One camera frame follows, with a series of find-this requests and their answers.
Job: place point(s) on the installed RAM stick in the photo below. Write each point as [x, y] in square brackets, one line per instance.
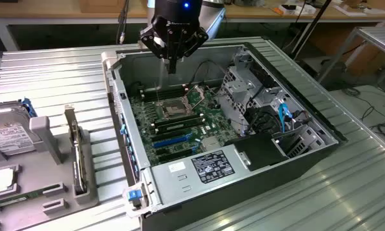
[180, 125]

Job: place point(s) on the CPU socket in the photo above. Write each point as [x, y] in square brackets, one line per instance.
[174, 109]

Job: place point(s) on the small silver heat sink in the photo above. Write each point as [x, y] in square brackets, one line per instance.
[210, 144]

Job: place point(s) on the blue case latch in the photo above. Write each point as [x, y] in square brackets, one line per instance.
[133, 195]

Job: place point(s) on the graphics card with metal bracket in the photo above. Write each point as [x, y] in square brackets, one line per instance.
[80, 163]

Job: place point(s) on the open black PC case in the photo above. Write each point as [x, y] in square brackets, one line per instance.
[308, 96]

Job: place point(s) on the green RAM stick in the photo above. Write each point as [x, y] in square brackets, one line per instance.
[16, 197]

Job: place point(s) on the silver power supply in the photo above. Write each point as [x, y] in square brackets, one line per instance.
[173, 183]

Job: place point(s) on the hard disk with blue rails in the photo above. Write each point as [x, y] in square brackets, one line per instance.
[5, 130]

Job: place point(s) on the white flat box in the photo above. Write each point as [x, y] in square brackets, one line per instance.
[348, 10]

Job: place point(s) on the black expansion slot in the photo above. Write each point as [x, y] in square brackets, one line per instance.
[176, 155]

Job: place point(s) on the black RAM slots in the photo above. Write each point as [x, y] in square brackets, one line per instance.
[162, 92]

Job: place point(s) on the silver disk bay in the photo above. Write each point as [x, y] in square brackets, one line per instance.
[302, 142]

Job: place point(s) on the green motherboard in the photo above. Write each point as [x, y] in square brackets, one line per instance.
[212, 120]

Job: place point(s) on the thin locking lever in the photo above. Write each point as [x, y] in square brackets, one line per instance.
[201, 100]

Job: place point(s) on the metal frame table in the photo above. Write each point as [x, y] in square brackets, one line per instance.
[381, 36]

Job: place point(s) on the black tripod pole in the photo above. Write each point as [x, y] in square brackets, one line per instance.
[310, 24]

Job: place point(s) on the blue expansion slot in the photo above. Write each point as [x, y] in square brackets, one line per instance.
[170, 142]

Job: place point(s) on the black plastic shroud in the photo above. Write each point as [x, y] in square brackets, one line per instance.
[256, 149]

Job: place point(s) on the wooden desk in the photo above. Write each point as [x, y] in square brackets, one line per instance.
[50, 9]

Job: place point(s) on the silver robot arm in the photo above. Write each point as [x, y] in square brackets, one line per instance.
[212, 21]

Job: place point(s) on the grey parts rack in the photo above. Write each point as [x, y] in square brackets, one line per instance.
[44, 144]

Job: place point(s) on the metal socket cover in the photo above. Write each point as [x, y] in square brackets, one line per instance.
[197, 96]

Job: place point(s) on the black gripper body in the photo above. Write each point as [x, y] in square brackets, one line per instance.
[176, 16]

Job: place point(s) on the silver drive cage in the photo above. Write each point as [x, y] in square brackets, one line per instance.
[237, 84]

